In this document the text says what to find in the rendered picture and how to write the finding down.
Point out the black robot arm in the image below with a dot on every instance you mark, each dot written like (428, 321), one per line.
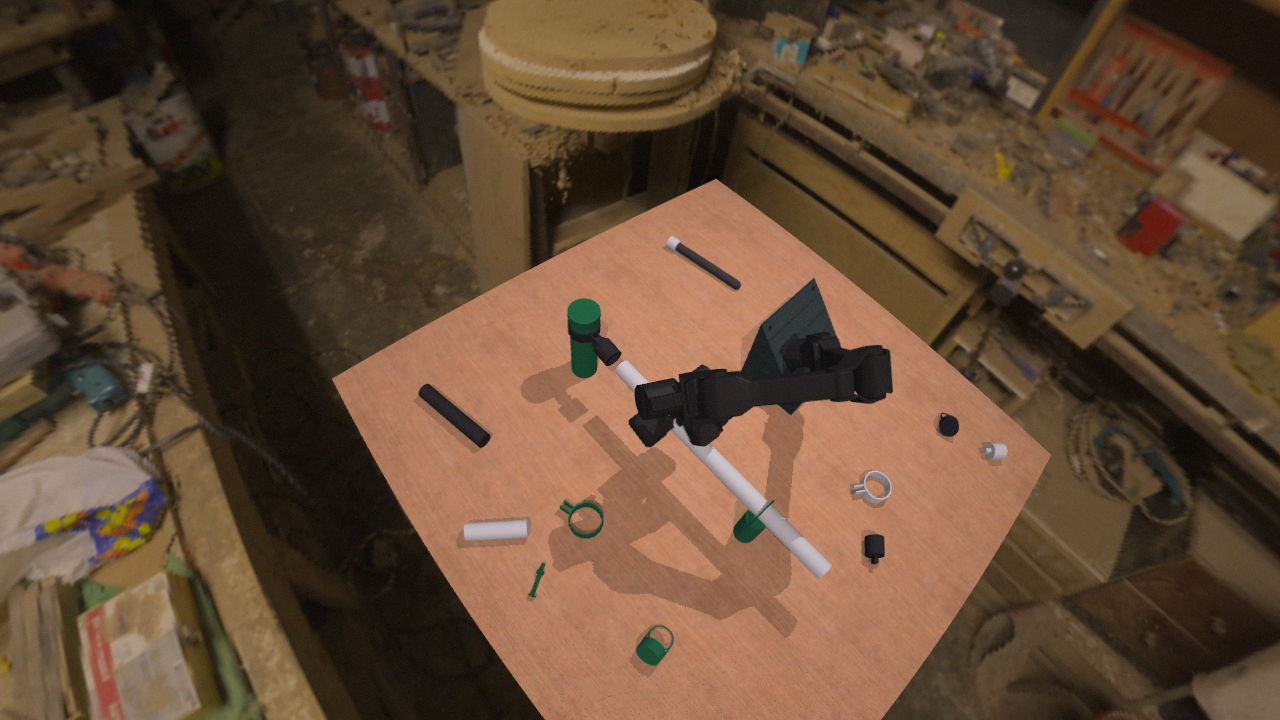
(835, 374)

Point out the grey metal band with two ears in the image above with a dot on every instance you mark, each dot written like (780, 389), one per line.
(864, 492)

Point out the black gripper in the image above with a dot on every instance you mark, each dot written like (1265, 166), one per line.
(653, 430)

